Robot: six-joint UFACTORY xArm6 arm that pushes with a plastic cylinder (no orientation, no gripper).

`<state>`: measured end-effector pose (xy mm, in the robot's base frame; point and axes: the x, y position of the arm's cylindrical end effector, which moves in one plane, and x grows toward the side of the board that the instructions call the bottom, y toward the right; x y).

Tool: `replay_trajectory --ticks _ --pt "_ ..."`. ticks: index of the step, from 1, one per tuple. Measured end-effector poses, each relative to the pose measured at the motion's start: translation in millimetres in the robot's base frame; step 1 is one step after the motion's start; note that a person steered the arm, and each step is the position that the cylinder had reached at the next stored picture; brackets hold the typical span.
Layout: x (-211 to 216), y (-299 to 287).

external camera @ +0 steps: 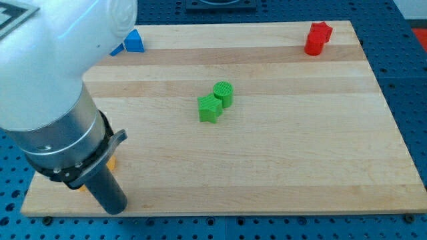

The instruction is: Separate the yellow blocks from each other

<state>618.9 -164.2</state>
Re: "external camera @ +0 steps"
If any yellow block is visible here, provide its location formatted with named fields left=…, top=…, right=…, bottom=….
left=106, top=155, right=117, bottom=171
left=78, top=185, right=87, bottom=192

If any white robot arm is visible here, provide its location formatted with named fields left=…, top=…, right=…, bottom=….
left=1, top=0, right=137, bottom=215

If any green star block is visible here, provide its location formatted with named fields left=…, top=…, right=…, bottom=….
left=197, top=93, right=223, bottom=123

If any red star block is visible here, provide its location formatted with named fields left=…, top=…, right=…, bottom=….
left=310, top=21, right=333, bottom=43

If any red cylinder block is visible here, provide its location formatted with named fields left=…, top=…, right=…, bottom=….
left=304, top=32, right=326, bottom=56

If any wooden board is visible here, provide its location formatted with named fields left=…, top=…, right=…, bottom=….
left=20, top=20, right=427, bottom=217

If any blue block behind arm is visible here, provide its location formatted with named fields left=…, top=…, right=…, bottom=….
left=110, top=43, right=125, bottom=57

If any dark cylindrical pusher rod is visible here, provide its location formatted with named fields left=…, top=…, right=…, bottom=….
left=85, top=165, right=127, bottom=215

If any green cylinder block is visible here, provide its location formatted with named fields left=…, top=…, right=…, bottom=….
left=213, top=81, right=234, bottom=108

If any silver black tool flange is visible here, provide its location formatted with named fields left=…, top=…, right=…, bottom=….
left=5, top=86, right=127, bottom=189

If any fiducial marker tag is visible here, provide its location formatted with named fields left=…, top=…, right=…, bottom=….
left=1, top=0, right=39, bottom=39

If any blue triangle block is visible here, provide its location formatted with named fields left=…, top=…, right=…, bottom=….
left=124, top=29, right=145, bottom=53

